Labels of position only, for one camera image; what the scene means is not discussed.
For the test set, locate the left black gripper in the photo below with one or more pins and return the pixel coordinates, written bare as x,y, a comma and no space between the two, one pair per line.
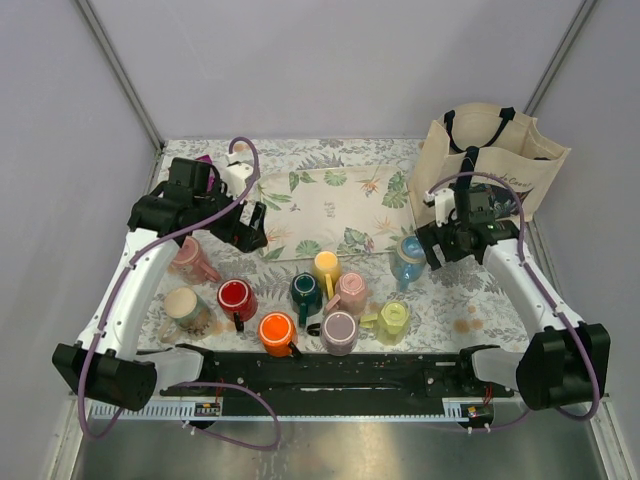
246,237

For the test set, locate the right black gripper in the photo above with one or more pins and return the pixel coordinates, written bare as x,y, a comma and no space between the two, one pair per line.
430,235

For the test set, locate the blue floral mug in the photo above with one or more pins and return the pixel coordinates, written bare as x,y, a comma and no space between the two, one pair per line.
408,261

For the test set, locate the light green mug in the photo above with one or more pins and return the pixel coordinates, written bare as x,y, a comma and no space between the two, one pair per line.
390,323

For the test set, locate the pink faceted mug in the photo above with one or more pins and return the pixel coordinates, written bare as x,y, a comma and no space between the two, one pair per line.
350,296

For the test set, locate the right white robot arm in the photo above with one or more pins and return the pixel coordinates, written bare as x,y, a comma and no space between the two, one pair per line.
565,362

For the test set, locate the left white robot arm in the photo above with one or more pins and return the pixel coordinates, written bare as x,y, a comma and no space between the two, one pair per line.
104,364

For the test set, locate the red mug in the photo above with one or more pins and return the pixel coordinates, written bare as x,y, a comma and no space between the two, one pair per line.
238,301

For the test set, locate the pink patterned mug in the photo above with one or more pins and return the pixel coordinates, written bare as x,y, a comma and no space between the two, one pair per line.
192,264

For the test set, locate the yellow mug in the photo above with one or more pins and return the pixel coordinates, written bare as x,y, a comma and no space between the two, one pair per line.
326,269

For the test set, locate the dark green mug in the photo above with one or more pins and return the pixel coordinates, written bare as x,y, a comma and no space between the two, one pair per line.
306,297

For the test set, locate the orange mug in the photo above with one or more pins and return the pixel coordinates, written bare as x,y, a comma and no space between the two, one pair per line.
278,335

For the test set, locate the cream floral mug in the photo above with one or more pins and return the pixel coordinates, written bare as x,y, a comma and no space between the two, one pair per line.
188,314

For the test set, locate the mauve purple mug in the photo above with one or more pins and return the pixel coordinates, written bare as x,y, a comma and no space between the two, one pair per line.
339,333

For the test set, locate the leaf print tray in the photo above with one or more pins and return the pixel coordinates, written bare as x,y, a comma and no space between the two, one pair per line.
359,210

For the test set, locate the floral tablecloth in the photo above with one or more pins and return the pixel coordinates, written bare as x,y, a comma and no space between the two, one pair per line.
457,306

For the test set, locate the beige canvas tote bag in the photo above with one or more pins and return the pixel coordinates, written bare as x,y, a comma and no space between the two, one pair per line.
492,140

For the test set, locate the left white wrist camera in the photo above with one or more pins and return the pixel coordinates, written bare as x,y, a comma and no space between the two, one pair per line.
235,174

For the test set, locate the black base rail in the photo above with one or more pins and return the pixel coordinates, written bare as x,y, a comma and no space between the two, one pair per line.
368,378

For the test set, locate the white cable duct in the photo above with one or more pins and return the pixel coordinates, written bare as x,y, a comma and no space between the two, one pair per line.
244,409

